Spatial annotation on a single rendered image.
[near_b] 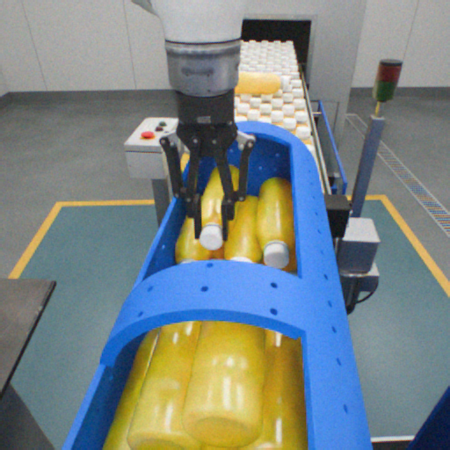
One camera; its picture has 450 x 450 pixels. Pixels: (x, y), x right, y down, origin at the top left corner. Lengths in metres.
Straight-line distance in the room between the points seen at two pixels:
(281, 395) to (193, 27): 0.38
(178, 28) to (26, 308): 0.50
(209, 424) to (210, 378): 0.04
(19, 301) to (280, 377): 0.48
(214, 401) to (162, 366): 0.09
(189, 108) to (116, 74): 4.68
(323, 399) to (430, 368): 1.66
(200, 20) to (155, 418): 0.39
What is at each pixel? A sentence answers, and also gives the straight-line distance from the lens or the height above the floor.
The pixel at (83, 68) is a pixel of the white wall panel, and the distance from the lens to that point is 5.23.
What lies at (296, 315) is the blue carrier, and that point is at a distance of 0.34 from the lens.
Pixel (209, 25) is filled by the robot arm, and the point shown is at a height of 1.42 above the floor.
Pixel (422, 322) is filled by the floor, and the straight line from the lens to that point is 2.13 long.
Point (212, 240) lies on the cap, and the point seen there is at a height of 1.11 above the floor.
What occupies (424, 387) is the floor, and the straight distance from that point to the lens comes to 1.89.
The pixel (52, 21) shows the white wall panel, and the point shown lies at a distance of 5.23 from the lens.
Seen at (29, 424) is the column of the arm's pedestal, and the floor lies 0.72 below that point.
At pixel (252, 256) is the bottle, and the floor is 1.08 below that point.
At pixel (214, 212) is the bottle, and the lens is 0.60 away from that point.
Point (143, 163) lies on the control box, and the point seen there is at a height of 1.04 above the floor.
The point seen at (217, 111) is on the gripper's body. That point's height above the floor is 1.33.
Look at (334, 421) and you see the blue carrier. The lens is 0.31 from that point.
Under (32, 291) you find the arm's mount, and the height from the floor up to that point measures 1.01.
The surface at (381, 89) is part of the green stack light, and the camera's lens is 1.17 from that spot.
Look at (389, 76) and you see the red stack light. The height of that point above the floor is 1.22.
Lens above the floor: 1.48
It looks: 36 degrees down
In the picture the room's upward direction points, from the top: straight up
